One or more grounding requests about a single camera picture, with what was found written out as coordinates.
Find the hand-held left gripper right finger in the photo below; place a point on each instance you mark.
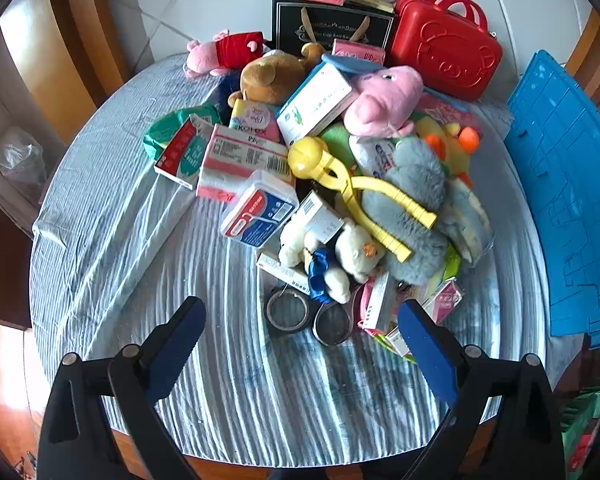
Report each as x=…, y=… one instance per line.
x=430, y=355

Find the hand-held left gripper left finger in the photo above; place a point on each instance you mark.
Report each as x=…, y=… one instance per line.
x=175, y=350

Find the pink white small box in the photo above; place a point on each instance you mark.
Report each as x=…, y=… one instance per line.
x=445, y=300

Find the white box pink side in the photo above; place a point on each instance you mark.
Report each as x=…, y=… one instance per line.
x=377, y=305

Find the green pink snack packet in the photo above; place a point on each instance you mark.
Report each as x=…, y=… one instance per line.
x=450, y=262

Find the clear tape roll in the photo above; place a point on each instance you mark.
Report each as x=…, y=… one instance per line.
x=269, y=310
x=316, y=325

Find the striped blue white tablecloth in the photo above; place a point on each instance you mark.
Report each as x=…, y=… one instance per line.
x=130, y=235

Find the white teddy bear blue ribbon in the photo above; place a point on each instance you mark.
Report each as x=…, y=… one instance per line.
x=355, y=250

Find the narrow white red medicine box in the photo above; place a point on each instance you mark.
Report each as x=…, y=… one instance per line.
x=280, y=270

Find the green red box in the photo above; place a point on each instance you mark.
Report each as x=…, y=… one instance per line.
x=580, y=420

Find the clear plastic floss pick box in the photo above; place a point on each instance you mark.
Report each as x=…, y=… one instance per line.
x=260, y=210

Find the white barcode box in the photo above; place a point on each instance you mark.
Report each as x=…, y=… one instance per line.
x=317, y=215

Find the grey plush toy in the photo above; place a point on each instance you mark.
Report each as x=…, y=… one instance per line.
x=415, y=175

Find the yellow duck plush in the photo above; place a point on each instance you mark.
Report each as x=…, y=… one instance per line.
x=457, y=157

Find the large pink tissue pack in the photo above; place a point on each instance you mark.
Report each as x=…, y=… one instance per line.
x=240, y=155

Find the white wet wipes pack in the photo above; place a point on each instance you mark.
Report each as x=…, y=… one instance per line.
x=375, y=152

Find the blue plastic panel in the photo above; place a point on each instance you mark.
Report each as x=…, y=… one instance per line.
x=565, y=185

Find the green foil bag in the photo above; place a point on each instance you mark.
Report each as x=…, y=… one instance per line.
x=162, y=130

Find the yellow snowball clamp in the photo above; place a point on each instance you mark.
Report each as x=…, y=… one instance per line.
x=310, y=157

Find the pink sanitary pad pack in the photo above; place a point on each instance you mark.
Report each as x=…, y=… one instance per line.
x=255, y=120

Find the pink red packet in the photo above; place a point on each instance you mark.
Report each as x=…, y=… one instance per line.
x=440, y=110

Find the clear plastic bag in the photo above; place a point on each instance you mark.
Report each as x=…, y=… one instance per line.
x=20, y=157

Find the large pink pig plush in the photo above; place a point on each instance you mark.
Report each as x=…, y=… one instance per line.
x=380, y=100

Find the white blue medicine box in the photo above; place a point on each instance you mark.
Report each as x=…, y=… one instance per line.
x=310, y=105

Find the brown bear plush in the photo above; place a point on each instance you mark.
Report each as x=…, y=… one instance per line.
x=270, y=75

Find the red plastic case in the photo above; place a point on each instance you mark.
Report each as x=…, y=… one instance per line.
x=440, y=55

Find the blue plastic disc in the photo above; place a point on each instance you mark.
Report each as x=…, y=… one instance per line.
x=350, y=63

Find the pink pig plush red shirt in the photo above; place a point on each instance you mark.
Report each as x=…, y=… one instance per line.
x=230, y=50

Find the wooden chair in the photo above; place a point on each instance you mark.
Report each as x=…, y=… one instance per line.
x=587, y=55
x=80, y=35

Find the black gift bag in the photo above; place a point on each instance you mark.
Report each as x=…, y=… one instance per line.
x=290, y=20

